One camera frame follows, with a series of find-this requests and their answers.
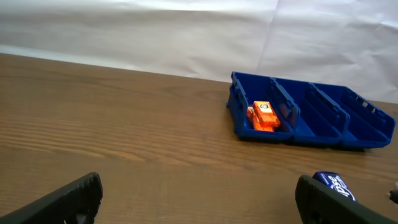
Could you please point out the blue candy pack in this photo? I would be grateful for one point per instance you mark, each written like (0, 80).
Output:
(332, 183)

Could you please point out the blue tray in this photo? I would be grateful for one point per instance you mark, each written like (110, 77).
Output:
(314, 130)

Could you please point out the orange candy box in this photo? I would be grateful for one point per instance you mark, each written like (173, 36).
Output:
(261, 128)
(265, 116)

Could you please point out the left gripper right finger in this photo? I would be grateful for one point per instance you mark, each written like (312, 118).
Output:
(326, 208)

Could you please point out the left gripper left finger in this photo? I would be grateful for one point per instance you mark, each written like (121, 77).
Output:
(68, 202)

